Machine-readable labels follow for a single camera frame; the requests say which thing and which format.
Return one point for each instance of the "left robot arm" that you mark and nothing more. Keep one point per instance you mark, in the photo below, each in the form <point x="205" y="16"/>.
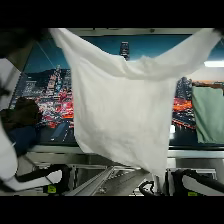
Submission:
<point x="7" y="156"/>

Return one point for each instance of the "silver frame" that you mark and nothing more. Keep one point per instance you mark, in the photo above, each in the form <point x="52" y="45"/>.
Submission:
<point x="100" y="181"/>

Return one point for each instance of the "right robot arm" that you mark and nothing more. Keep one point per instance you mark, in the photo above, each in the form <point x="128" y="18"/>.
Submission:
<point x="200" y="183"/>

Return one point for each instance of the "brown garment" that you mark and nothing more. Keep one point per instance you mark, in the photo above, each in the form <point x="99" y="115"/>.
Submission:
<point x="23" y="111"/>

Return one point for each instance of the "white T-shirt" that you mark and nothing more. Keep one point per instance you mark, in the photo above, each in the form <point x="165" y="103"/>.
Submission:
<point x="120" y="106"/>

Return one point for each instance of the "blue garment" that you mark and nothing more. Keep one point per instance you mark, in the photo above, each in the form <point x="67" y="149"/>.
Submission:
<point x="23" y="138"/>

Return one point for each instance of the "green garment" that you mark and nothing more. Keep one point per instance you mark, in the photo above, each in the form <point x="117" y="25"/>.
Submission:
<point x="210" y="113"/>

